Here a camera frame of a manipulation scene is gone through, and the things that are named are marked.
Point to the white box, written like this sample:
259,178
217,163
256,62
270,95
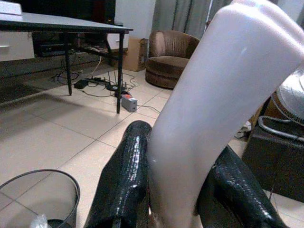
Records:
10,7

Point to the black router with antennas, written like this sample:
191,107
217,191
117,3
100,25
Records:
114,85

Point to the brown round armchair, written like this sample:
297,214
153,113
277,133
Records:
166,59

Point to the black power adapter brick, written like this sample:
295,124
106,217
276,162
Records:
81,84

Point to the grey top black leg table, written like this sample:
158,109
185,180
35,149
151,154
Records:
71,26

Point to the clear plastic bag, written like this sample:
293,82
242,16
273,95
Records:
39,221

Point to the white drawer tv cabinet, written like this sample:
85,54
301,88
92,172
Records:
14,45

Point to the brown cardboard box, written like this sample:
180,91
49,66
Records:
134,54

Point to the dark brown cabinet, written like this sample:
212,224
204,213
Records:
275,156

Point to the white electric fan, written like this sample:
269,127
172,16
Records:
289,99

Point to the black television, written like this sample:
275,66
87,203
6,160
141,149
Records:
69,9

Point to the grey curtain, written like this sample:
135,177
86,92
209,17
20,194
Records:
180,16

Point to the black power strip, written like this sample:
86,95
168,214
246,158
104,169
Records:
96,79

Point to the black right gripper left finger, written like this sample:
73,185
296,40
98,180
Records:
126,180

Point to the grey box with red label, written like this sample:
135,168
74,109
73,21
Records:
129,102

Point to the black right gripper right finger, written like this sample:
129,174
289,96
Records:
237,190

